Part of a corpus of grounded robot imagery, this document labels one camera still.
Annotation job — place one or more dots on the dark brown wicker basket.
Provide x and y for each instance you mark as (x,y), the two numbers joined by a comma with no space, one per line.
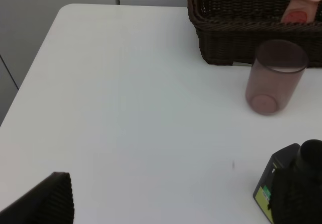
(231,30)

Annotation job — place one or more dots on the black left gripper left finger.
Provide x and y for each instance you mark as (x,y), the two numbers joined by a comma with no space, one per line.
(50,201)

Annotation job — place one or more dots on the dark grey pump bottle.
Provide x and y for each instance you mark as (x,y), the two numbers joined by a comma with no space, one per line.
(303,158)

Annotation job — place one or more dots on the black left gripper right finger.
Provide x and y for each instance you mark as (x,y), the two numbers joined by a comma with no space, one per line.
(295,198)

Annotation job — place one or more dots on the pink lotion bottle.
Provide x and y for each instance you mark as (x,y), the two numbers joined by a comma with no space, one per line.
(300,11)

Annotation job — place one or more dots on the translucent pink plastic cup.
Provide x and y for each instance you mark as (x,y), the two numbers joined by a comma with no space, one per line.
(274,76)

